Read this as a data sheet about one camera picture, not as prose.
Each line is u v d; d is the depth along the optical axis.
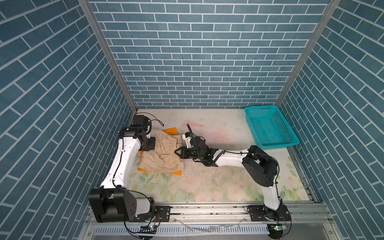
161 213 0.75
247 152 0.55
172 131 1.08
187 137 0.81
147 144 0.67
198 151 0.69
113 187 0.39
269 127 1.12
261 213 0.74
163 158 0.82
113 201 0.39
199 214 0.75
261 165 0.53
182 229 0.71
